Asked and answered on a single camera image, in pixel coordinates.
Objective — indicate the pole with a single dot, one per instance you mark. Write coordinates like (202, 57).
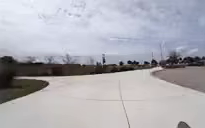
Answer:
(103, 59)

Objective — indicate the pale concrete path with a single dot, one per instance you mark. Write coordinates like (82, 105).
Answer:
(90, 100)

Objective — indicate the row of distant trees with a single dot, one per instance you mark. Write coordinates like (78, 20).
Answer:
(176, 59)

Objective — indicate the grey asphalt road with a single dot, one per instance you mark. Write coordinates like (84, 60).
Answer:
(190, 78)

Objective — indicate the grass patch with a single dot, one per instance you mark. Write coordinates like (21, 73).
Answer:
(13, 90)

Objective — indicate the robot's own part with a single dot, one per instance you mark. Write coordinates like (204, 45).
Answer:
(183, 125)

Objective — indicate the dark bush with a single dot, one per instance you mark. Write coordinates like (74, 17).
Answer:
(0, 71)

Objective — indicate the long brown wall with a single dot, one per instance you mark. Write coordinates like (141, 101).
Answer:
(63, 69)

